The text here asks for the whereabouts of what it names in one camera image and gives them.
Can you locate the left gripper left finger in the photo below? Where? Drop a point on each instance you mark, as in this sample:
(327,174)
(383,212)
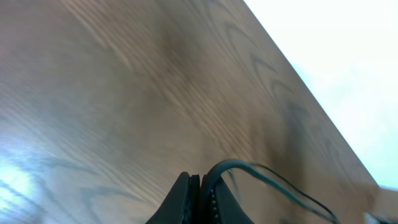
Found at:
(180,206)

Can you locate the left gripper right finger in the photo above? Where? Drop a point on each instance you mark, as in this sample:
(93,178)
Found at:
(219,206)

